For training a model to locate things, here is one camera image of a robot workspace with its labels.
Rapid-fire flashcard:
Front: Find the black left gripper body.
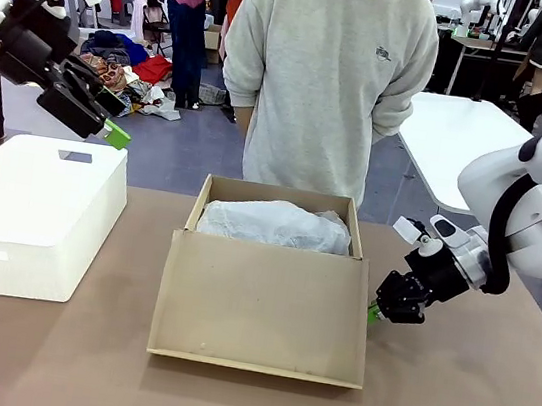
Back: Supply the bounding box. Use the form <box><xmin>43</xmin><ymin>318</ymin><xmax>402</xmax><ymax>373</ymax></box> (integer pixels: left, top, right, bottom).
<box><xmin>0</xmin><ymin>0</ymin><xmax>86</xmax><ymax>95</ymax></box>

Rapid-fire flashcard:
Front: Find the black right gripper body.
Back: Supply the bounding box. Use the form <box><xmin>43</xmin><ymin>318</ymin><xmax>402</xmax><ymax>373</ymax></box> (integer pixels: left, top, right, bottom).
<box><xmin>396</xmin><ymin>234</ymin><xmax>479</xmax><ymax>313</ymax></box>

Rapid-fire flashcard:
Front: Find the brown cardboard shoe box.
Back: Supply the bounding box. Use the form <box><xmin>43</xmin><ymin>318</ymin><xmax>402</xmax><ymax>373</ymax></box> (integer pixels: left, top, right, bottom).
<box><xmin>144</xmin><ymin>167</ymin><xmax>391</xmax><ymax>392</ymax></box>

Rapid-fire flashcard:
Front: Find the white tissue paper sheet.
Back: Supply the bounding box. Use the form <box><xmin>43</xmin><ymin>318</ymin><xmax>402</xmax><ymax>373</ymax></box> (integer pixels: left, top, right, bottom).
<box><xmin>194</xmin><ymin>188</ymin><xmax>357</xmax><ymax>258</ymax></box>

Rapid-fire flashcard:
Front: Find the person's right forearm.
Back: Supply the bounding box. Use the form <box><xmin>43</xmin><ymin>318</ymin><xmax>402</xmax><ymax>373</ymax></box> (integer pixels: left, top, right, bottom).
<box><xmin>232</xmin><ymin>104</ymin><xmax>254</xmax><ymax>136</ymax></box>

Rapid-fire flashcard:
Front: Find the white plastic storage box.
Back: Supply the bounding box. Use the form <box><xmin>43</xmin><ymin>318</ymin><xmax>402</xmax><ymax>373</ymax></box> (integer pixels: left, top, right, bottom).
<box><xmin>0</xmin><ymin>129</ymin><xmax>136</xmax><ymax>313</ymax></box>

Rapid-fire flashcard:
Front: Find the pile of colourful clothes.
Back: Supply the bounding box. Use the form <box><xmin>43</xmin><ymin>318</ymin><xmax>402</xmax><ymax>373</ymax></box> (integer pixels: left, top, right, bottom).
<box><xmin>69</xmin><ymin>26</ymin><xmax>194</xmax><ymax>126</ymax></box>

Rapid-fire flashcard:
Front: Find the chair with white garment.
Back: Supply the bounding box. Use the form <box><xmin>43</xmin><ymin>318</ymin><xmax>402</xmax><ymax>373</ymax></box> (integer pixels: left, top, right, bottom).
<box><xmin>127</xmin><ymin>0</ymin><xmax>178</xmax><ymax>57</ymax></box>

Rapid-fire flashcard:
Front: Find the plain brown shipping carton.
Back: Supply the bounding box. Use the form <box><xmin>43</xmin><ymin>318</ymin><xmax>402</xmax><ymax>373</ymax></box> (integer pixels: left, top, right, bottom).
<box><xmin>199</xmin><ymin>21</ymin><xmax>226</xmax><ymax>67</ymax></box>

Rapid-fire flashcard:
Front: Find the white table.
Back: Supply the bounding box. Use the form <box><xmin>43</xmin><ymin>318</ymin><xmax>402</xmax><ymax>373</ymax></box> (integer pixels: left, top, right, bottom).
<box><xmin>387</xmin><ymin>87</ymin><xmax>542</xmax><ymax>224</ymax></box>

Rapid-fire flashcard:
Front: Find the person in grey sweatshirt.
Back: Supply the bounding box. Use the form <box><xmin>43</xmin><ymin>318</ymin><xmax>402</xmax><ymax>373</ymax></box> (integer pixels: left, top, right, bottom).
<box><xmin>204</xmin><ymin>0</ymin><xmax>446</xmax><ymax>217</ymax></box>

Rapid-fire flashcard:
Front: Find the black framed work desk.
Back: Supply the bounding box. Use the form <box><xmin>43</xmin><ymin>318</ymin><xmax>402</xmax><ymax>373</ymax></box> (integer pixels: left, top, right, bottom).
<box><xmin>425</xmin><ymin>21</ymin><xmax>533</xmax><ymax>107</ymax></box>

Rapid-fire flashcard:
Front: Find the black tripod pole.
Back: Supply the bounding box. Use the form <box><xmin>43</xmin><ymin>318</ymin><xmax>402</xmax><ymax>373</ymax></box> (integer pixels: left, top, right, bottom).
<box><xmin>470</xmin><ymin>0</ymin><xmax>529</xmax><ymax>108</ymax></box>

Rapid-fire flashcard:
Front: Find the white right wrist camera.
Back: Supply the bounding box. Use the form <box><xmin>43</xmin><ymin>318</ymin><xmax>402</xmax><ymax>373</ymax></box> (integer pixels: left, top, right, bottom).
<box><xmin>388</xmin><ymin>207</ymin><xmax>477</xmax><ymax>265</ymax></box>

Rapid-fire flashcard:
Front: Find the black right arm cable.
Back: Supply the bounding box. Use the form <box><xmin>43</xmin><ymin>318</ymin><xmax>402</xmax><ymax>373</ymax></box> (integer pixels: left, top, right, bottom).
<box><xmin>479</xmin><ymin>143</ymin><xmax>542</xmax><ymax>303</ymax></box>

